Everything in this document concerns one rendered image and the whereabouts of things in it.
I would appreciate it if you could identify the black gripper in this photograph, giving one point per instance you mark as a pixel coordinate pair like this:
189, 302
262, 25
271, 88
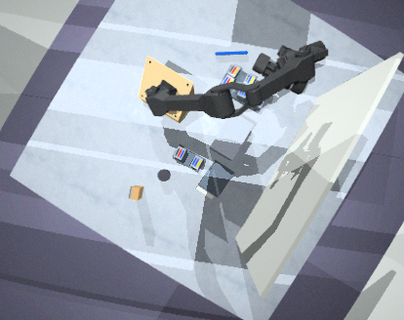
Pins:
264, 66

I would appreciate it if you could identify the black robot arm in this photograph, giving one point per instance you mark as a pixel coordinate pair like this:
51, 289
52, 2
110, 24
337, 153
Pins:
294, 66

